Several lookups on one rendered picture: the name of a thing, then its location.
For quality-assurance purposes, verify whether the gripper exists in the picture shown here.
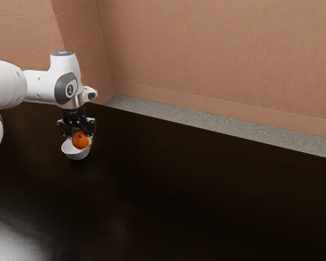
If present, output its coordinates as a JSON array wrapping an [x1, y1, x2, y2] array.
[[57, 105, 97, 142]]

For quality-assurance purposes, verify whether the white bowl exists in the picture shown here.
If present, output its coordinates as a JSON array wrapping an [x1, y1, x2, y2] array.
[[61, 135, 93, 160]]

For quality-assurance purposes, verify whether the orange fruit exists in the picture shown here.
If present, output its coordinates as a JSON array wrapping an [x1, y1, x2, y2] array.
[[72, 131, 89, 150]]

